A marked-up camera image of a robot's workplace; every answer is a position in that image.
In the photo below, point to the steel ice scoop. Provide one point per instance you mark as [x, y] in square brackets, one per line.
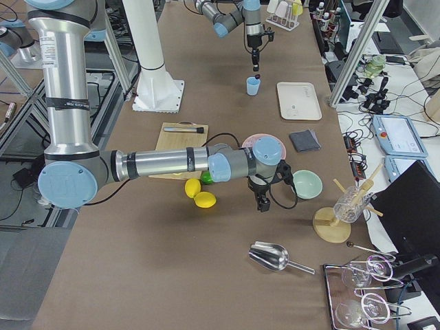
[274, 257]

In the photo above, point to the teach pendant lower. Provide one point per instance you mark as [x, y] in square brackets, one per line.
[395, 165]

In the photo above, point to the black wire glass rack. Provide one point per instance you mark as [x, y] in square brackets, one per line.
[338, 292]

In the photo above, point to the wooden cutting board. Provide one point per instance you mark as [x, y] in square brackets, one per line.
[178, 140]

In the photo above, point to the steel muddler black tip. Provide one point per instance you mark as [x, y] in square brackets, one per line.
[183, 129]

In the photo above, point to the yellow lemon near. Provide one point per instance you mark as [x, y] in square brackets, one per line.
[205, 199]

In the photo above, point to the yellow lemon far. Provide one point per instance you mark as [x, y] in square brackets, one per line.
[192, 187]

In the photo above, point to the wine glass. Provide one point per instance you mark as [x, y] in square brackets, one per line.
[371, 310]
[360, 274]

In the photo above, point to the green lime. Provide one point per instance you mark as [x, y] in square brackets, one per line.
[206, 178]

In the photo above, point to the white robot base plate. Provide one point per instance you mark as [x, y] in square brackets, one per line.
[157, 91]

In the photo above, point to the teach pendant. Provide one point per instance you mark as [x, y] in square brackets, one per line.
[395, 165]
[397, 135]

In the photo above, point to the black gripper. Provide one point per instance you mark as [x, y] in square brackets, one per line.
[258, 187]
[253, 40]

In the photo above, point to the grey folded cloth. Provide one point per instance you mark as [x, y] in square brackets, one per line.
[305, 140]

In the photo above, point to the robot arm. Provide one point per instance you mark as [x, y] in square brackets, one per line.
[246, 12]
[76, 168]

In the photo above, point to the cream rabbit tray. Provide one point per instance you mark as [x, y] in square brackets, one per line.
[298, 101]

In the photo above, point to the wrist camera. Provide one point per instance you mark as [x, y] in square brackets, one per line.
[268, 32]
[283, 173]

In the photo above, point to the wine glass upper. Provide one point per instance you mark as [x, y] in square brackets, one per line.
[360, 274]

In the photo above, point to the clear glass mug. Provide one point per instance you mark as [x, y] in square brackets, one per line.
[349, 207]

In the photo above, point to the light blue plastic cup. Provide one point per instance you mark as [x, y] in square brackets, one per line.
[252, 85]

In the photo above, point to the pink bowl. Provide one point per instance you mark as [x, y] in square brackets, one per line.
[251, 140]

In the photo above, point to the long bar spoon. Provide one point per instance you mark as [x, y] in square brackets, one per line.
[351, 244]

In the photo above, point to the wooden cup stand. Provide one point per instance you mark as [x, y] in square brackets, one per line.
[328, 227]

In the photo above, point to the black monitor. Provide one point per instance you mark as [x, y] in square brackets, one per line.
[410, 207]

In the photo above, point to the wine glass lower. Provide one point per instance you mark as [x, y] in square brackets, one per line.
[371, 310]

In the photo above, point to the teach pendant upper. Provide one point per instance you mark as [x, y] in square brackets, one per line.
[397, 135]

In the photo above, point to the mint green bowl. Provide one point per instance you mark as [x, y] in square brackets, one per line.
[308, 184]

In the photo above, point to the yellow lemon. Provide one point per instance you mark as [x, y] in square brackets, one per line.
[205, 199]
[192, 187]

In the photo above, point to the white drying rack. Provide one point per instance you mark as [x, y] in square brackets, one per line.
[284, 14]

